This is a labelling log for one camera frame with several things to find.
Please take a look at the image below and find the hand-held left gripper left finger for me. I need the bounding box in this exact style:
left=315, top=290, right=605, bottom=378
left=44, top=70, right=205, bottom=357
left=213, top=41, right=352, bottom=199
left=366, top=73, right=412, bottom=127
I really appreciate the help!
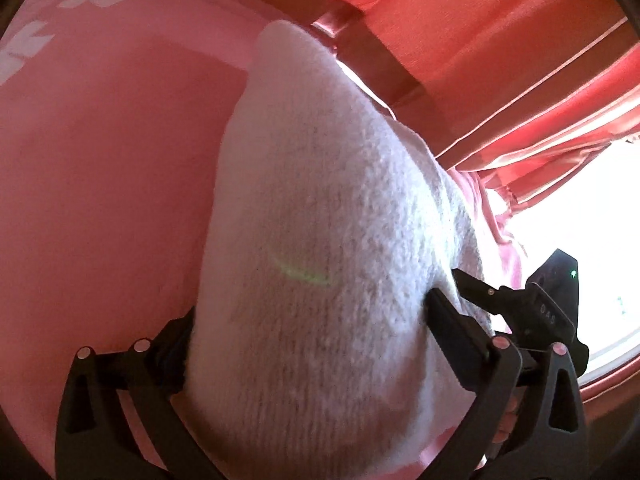
left=55, top=305, right=221, bottom=480

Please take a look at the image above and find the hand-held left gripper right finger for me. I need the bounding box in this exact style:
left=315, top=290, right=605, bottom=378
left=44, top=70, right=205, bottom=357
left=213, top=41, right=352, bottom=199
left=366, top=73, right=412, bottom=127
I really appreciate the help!
left=424, top=287, right=588, bottom=480

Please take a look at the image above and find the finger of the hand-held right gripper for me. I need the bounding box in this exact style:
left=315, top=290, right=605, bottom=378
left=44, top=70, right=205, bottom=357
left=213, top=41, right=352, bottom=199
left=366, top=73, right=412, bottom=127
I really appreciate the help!
left=452, top=269, right=526, bottom=333

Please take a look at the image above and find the cream sweater with black hearts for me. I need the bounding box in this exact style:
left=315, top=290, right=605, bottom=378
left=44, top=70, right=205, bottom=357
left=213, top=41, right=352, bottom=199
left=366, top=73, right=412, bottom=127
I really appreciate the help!
left=182, top=20, right=496, bottom=478

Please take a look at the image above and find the person's right hand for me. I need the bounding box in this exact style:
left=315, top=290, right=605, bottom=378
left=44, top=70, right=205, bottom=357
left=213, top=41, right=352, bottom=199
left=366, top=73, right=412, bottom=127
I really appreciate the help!
left=492, top=392, right=522, bottom=456

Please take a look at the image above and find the bright window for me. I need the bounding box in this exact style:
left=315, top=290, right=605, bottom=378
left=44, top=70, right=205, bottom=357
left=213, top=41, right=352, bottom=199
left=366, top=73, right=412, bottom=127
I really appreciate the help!
left=500, top=130, right=640, bottom=386

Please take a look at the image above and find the orange curtain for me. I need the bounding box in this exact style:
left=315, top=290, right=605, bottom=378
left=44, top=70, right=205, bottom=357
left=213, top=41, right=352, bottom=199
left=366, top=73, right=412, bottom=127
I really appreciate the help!
left=100, top=0, right=640, bottom=211

